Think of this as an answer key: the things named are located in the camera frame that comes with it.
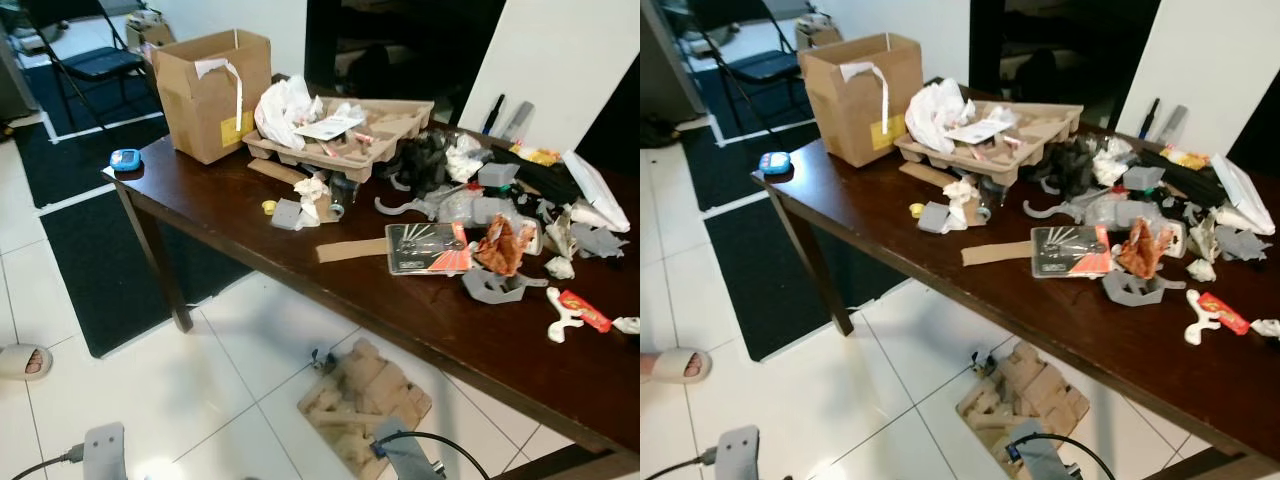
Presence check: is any brown cardboard strip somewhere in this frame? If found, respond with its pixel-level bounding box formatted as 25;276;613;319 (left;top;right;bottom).
316;238;389;264
962;241;1034;267

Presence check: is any grey jagged plastic part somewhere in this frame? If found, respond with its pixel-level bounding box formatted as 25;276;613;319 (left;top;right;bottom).
570;222;626;261
1215;225;1271;263

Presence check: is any flat white box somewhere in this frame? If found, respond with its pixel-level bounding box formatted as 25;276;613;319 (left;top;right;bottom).
1210;153;1277;236
560;150;631;233

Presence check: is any crumpled beige paper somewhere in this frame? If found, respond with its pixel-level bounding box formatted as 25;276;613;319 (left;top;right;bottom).
545;205;576;256
1187;208;1218;259

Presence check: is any red snack wrapper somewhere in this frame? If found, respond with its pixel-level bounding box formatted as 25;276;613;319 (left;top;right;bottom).
558;290;612;333
1197;292;1251;336

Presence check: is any long black plastic item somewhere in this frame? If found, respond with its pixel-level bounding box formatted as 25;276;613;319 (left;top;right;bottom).
500;155;581;206
1150;158;1226;209

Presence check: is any white forked plastic part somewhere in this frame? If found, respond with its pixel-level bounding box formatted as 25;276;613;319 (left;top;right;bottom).
1185;290;1229;347
546;288;591;344

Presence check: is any black floor rug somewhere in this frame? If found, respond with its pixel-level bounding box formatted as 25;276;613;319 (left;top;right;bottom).
10;115;171;211
690;120;801;211
40;185;251;359
703;190;906;363

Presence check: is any black cabinet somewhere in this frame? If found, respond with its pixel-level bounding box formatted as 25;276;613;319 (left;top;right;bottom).
1225;100;1280;181
575;55;641;181

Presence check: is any beige slipper with foot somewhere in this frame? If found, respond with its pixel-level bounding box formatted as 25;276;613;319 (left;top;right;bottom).
640;347;713;384
0;344;54;382

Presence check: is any crumpled orange-brown wrapper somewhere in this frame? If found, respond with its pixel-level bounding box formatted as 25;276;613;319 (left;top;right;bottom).
475;215;536;278
1115;218;1176;281

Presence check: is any grey cabinet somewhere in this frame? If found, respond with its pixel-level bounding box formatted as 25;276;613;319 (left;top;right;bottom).
640;0;708;151
0;30;39;123

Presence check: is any grey marker pen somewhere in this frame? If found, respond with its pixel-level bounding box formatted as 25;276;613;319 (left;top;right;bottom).
1155;104;1189;144
505;100;536;141

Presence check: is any clear bubble wrap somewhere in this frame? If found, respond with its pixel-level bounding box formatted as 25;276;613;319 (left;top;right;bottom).
1080;193;1146;229
435;190;501;226

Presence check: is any black folding chair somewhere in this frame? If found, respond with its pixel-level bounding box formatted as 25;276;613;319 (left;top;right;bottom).
20;0;151;131
690;0;801;131

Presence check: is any clear package with orange card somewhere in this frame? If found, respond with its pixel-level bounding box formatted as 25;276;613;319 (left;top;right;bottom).
385;222;471;277
1030;225;1113;280

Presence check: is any crumpled black plastic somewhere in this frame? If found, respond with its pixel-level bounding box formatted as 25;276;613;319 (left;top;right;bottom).
1045;135;1106;198
400;130;461;196

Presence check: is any grey curved plastic hook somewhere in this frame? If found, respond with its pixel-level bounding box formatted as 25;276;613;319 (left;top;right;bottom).
375;195;441;221
1022;198;1086;223

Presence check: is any dark brown wooden table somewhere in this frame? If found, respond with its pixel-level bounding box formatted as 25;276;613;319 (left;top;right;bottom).
752;128;1280;480
103;125;641;480

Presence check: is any small brown cardboard box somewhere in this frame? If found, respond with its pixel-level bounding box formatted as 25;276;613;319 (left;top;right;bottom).
795;12;841;51
127;10;176;51

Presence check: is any beige moulded pulp tray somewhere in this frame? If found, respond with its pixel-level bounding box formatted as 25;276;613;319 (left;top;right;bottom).
243;97;436;186
893;100;1084;189

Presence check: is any flat brown cardboard piece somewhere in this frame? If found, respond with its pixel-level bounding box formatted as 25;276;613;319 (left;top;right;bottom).
898;161;956;189
247;158;311;186

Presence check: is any white plastic bag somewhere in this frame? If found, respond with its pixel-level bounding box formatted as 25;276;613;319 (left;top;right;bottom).
905;78;973;154
254;75;323;151

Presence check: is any white printed paper card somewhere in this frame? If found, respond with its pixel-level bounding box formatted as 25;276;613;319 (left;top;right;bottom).
945;118;1014;144
296;115;366;141

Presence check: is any grey printed plastic bracket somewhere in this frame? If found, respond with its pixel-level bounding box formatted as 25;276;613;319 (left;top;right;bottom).
462;265;549;304
1102;268;1186;307

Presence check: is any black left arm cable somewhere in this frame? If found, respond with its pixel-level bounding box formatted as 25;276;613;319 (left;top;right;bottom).
650;450;723;480
10;450;86;480

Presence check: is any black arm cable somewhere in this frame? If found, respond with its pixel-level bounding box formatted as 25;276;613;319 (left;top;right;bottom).
650;450;723;480
385;430;491;480
1020;432;1119;480
10;450;86;480

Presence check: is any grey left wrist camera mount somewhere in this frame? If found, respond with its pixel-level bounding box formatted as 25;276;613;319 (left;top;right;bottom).
83;422;128;480
720;425;761;480

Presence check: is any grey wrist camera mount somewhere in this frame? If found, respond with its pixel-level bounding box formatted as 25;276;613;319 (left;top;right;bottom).
83;422;128;480
1010;420;1076;480
372;418;441;480
720;425;761;480

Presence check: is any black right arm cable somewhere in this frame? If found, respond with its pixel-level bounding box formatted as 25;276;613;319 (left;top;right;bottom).
385;430;491;480
1020;432;1119;480

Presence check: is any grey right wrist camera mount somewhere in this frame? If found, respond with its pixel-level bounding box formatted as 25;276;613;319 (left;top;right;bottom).
1010;420;1076;480
372;418;441;480

